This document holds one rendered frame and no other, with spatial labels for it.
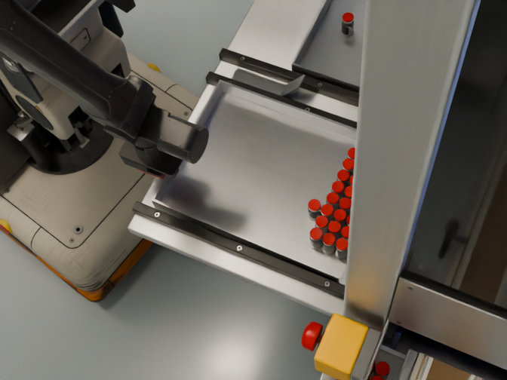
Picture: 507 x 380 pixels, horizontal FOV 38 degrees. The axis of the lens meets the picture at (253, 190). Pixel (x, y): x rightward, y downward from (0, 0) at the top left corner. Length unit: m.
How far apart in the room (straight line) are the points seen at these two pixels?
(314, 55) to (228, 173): 0.29
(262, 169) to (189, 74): 1.23
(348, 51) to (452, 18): 0.96
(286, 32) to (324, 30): 0.07
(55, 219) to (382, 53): 1.60
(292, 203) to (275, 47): 0.33
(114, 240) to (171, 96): 0.44
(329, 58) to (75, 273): 0.92
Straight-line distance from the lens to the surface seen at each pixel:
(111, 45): 1.60
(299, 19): 1.47
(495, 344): 0.99
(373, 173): 0.66
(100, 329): 2.20
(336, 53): 1.42
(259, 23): 1.47
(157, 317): 2.17
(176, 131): 1.09
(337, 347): 1.04
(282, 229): 1.25
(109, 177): 2.04
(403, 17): 0.48
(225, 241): 1.23
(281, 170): 1.30
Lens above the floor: 2.04
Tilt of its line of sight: 65 degrees down
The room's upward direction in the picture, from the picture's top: 12 degrees counter-clockwise
